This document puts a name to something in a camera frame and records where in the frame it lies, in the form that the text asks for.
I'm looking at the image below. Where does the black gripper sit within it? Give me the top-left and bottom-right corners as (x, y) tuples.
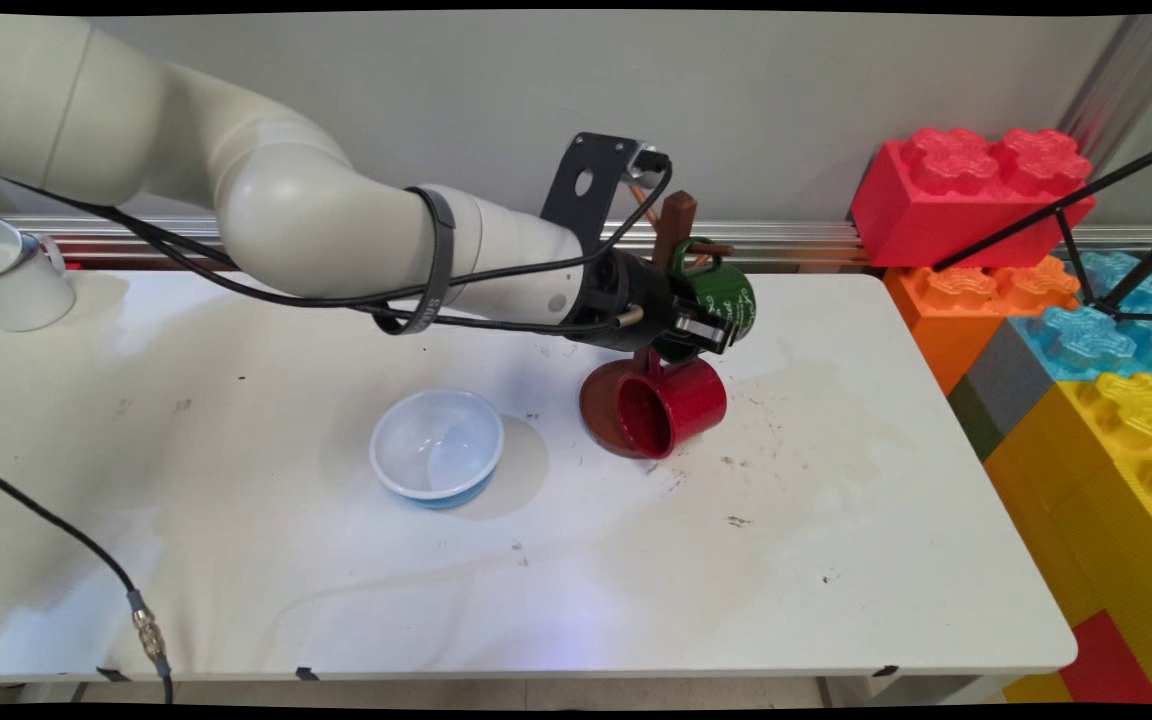
(571, 248), (739, 359)

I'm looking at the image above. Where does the green enamel mug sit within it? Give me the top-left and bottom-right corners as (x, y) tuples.
(671, 237), (758, 346)

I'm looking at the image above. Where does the red enamel mug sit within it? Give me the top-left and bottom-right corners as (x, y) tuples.
(616, 345), (729, 461)

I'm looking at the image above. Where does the brown wooden mug tree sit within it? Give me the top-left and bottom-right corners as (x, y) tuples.
(579, 185), (737, 461)

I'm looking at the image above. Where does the orange giant toy brick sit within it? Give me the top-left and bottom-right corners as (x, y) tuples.
(883, 255), (1082, 396)

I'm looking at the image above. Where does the red giant toy brick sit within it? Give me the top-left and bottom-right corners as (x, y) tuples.
(849, 127), (1099, 269)

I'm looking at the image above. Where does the white bowl with blue outside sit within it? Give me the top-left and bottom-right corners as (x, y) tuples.
(369, 388), (505, 511)

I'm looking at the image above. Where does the dark green giant toy brick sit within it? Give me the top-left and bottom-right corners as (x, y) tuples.
(946, 375), (1005, 463)

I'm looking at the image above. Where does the black tripod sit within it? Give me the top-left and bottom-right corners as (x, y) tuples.
(933, 133), (1152, 323)

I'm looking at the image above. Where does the grey giant toy brick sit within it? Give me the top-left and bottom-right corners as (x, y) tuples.
(964, 318), (1057, 436)

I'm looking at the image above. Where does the light blue giant toy brick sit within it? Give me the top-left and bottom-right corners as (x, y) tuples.
(1008, 250), (1152, 383)

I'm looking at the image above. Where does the yellow giant toy brick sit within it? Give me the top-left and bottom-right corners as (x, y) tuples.
(983, 372), (1152, 706)

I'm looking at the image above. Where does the small red toy brick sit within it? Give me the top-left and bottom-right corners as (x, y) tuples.
(1058, 610), (1152, 706)

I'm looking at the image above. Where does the white enamel mug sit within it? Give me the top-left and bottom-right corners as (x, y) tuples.
(0, 215), (77, 333)

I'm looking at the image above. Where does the aluminium rail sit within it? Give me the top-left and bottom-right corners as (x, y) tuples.
(0, 215), (1152, 273)

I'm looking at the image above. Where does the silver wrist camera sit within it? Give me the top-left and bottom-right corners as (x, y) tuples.
(624, 143), (672, 189)

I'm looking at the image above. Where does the black camera mounting bracket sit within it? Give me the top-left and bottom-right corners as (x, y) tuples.
(540, 132), (649, 251)

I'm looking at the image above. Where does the black strap with white print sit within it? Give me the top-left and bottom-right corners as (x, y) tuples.
(373, 187), (457, 336)

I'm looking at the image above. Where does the aluminium post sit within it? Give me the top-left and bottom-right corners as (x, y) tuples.
(1056, 15), (1152, 171)

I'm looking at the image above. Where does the black cable with metal connector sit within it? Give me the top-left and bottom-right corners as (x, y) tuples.
(0, 458), (175, 706)

